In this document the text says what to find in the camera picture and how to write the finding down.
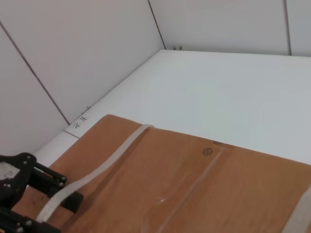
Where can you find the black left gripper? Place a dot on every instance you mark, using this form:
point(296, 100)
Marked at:
point(17, 191)

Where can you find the brown cardboard box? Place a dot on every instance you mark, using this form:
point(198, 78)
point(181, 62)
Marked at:
point(194, 194)

